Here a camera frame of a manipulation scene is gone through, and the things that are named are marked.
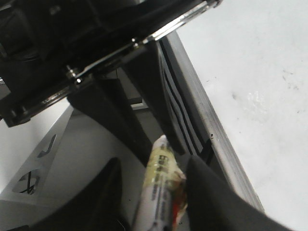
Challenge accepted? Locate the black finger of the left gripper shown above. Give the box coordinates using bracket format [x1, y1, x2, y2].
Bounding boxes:
[68, 79, 152, 166]

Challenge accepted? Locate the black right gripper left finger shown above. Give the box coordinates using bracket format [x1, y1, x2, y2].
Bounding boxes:
[33, 158, 131, 231]

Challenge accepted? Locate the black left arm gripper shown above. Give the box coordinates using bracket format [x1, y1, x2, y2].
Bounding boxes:
[0, 0, 220, 127]

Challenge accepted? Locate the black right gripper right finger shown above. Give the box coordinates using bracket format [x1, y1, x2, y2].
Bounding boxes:
[186, 155, 288, 231]

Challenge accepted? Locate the white whiteboard marker with tape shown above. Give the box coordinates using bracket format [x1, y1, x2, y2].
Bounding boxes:
[132, 135, 187, 231]

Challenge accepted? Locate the white whiteboard with aluminium frame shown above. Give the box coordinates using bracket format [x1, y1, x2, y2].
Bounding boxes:
[154, 0, 308, 231]

